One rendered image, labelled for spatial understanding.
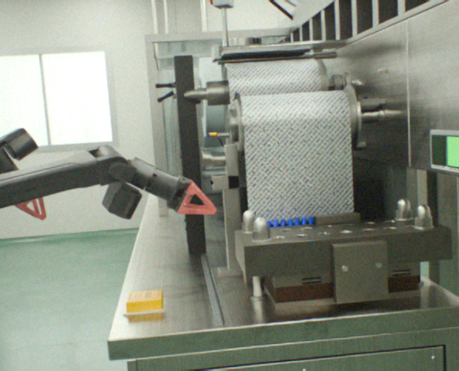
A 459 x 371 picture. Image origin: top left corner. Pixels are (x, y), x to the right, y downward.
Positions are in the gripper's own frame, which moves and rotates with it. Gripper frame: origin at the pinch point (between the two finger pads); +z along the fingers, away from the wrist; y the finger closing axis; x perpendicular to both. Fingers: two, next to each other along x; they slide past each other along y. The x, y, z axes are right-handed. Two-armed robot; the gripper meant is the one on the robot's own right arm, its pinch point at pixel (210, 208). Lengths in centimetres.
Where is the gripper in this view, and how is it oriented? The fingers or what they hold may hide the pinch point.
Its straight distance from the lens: 126.3
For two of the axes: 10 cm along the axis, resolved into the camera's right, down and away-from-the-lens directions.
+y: 1.0, 1.1, -9.9
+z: 8.9, 4.4, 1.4
